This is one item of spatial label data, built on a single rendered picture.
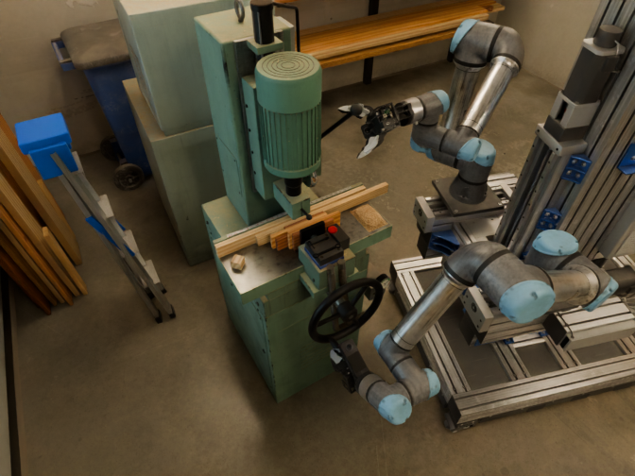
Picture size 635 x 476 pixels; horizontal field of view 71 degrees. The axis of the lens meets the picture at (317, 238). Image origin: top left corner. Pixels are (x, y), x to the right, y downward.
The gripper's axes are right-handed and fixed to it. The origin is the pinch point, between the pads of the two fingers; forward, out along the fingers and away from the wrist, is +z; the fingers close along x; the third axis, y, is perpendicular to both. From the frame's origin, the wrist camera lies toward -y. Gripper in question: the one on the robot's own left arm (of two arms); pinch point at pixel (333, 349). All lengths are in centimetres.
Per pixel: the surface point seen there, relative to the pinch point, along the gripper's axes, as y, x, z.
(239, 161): -62, -2, 31
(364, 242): -24.5, 27.5, 13.1
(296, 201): -47.0, 7.3, 14.3
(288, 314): -5.8, -4.0, 23.9
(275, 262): -29.4, -4.5, 17.6
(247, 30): -99, 7, 14
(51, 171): -75, -58, 70
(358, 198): -37, 35, 24
